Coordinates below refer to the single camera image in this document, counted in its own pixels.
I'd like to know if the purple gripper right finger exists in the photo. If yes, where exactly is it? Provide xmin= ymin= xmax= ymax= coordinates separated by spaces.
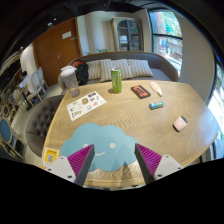
xmin=135 ymin=144 xmax=182 ymax=184

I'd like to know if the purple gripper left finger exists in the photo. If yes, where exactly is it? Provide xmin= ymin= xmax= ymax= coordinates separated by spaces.
xmin=46 ymin=145 xmax=95 ymax=186

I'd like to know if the blue cloud mouse pad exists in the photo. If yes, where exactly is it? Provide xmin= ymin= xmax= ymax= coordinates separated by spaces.
xmin=61 ymin=123 xmax=137 ymax=172

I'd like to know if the yellow QR code sticker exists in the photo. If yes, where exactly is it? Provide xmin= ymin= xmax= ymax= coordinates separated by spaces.
xmin=43 ymin=147 xmax=59 ymax=166

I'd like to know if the pink small cup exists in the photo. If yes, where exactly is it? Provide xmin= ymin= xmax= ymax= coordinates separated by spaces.
xmin=173 ymin=116 xmax=188 ymax=132

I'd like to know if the teal small tube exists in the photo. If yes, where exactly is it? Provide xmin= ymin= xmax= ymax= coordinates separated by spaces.
xmin=149 ymin=101 xmax=164 ymax=110

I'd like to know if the white sticker sheet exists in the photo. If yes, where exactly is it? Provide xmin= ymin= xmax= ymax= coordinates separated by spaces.
xmin=67 ymin=91 xmax=107 ymax=121

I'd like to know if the grey tufted chair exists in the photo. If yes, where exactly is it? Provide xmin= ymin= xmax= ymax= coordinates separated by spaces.
xmin=26 ymin=95 xmax=63 ymax=157

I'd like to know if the blue wooden chair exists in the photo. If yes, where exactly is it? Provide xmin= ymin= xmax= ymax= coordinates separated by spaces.
xmin=0 ymin=118 xmax=26 ymax=160

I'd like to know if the black red box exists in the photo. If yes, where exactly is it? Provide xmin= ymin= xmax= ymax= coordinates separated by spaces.
xmin=131 ymin=85 xmax=151 ymax=99

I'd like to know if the white chair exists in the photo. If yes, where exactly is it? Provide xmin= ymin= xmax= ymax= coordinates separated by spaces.
xmin=23 ymin=72 xmax=46 ymax=103

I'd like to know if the black backpack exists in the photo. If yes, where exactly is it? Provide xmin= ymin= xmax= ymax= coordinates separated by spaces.
xmin=76 ymin=64 xmax=89 ymax=86

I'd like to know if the striped cushion right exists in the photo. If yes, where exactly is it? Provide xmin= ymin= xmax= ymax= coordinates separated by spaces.
xmin=127 ymin=59 xmax=153 ymax=77

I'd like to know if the striped cushion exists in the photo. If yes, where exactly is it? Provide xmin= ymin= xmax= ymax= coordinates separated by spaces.
xmin=87 ymin=60 xmax=101 ymax=80
xmin=127 ymin=59 xmax=153 ymax=77
xmin=100 ymin=59 xmax=133 ymax=82

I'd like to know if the grey sofa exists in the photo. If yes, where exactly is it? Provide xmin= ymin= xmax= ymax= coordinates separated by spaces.
xmin=69 ymin=51 xmax=179 ymax=84

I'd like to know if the green drink can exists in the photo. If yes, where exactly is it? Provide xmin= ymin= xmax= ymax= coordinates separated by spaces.
xmin=111 ymin=68 xmax=122 ymax=93

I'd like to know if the striped cushion left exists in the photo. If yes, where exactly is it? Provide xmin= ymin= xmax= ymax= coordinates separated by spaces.
xmin=87 ymin=60 xmax=101 ymax=80

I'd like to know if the striped cushion middle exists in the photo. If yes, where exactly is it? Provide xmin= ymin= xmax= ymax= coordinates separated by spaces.
xmin=100 ymin=59 xmax=133 ymax=82

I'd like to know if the wooden orange door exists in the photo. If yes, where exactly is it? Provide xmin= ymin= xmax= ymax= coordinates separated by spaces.
xmin=33 ymin=18 xmax=81 ymax=86

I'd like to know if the glass door cabinet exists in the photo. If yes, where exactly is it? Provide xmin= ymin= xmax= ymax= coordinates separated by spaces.
xmin=111 ymin=17 xmax=143 ymax=51

